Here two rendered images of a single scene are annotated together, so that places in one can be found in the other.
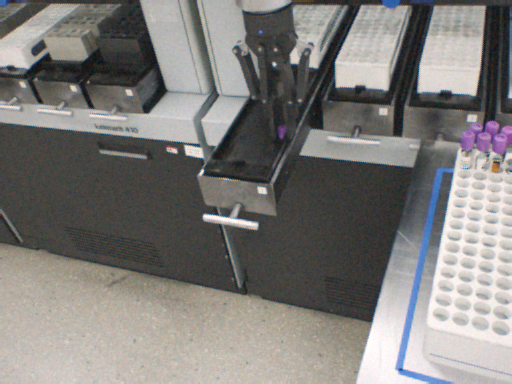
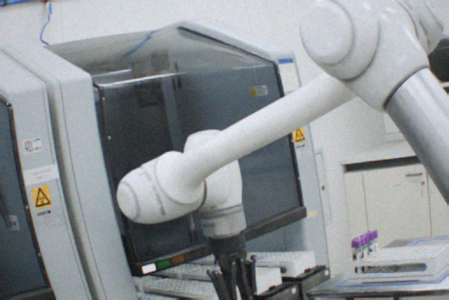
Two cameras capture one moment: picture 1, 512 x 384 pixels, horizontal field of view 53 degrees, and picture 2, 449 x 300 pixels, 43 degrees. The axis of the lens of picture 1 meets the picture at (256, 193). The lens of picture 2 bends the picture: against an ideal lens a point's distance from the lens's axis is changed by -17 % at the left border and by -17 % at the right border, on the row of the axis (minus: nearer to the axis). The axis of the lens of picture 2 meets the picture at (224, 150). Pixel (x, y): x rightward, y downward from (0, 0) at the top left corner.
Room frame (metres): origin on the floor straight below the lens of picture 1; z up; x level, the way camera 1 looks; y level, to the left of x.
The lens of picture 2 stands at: (0.27, 1.22, 1.29)
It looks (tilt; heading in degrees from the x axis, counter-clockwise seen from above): 3 degrees down; 289
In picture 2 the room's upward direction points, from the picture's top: 11 degrees counter-clockwise
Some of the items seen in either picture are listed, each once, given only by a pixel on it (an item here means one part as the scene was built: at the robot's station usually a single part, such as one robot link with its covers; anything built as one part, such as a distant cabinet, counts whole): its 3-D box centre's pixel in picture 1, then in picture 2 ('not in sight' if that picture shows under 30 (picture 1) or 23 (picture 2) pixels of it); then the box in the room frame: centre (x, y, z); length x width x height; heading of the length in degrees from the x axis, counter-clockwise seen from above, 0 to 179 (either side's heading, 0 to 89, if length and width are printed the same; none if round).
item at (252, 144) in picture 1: (291, 89); not in sight; (0.93, -0.11, 0.78); 0.73 x 0.14 x 0.09; 153
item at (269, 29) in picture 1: (270, 32); (230, 253); (0.74, -0.07, 1.00); 0.08 x 0.07 x 0.09; 63
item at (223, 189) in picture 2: not in sight; (208, 170); (0.75, -0.06, 1.18); 0.13 x 0.11 x 0.16; 64
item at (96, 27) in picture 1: (84, 34); not in sight; (1.25, 0.34, 0.85); 0.12 x 0.02 x 0.06; 63
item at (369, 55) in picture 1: (375, 42); (190, 296); (0.96, -0.30, 0.83); 0.30 x 0.10 x 0.06; 153
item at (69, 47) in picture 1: (68, 47); not in sight; (1.19, 0.37, 0.85); 0.12 x 0.02 x 0.06; 64
